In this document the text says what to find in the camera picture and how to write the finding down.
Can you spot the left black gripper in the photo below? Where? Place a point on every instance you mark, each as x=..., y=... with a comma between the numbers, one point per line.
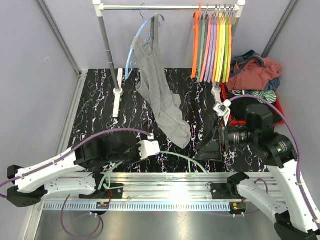
x=137, y=146

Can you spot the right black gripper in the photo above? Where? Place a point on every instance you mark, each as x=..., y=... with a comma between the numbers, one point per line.
x=210, y=146

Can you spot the mint green hanger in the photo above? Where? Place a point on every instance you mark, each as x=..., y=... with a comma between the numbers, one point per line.
x=164, y=163

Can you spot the grey tank top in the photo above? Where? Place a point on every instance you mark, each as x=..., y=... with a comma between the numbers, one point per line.
x=154, y=88

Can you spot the red tank top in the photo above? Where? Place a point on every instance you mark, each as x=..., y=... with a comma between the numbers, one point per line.
x=252, y=75

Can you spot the light blue hanger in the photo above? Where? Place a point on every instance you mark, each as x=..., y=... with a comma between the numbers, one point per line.
x=156, y=21

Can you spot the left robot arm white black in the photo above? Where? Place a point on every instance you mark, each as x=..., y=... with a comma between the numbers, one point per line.
x=33, y=183

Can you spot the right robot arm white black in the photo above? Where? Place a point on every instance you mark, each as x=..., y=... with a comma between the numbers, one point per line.
x=292, y=220

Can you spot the orange-yellow hanger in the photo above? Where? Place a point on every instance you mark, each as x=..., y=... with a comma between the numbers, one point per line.
x=217, y=45

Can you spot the purple hanger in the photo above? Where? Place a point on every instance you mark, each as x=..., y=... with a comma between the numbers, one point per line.
x=211, y=49

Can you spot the yellow hanger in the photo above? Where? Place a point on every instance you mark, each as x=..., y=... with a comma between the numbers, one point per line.
x=222, y=39

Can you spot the lime green hanger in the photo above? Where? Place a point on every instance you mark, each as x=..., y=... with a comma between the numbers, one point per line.
x=226, y=51

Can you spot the black garment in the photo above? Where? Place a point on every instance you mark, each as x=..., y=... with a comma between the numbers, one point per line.
x=238, y=111

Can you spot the green striped garment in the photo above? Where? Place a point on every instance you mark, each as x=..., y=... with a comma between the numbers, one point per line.
x=268, y=95

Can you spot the blue grey garment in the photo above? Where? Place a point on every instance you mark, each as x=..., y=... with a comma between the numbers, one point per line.
x=273, y=83

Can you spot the white metal clothes rack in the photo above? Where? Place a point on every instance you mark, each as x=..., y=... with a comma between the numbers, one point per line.
x=99, y=8

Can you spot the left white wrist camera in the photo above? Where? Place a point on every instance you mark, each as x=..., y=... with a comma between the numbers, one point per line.
x=148, y=148

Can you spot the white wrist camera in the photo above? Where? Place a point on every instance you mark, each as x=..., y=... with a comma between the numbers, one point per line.
x=148, y=148
x=223, y=110

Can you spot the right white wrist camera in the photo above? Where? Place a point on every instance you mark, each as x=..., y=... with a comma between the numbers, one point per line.
x=223, y=110

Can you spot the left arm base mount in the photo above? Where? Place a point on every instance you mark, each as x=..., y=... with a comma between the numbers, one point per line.
x=115, y=192

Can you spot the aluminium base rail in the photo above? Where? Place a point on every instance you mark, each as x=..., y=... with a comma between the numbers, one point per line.
x=152, y=192

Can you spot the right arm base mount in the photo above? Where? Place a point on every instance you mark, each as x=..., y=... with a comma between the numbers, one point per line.
x=221, y=191

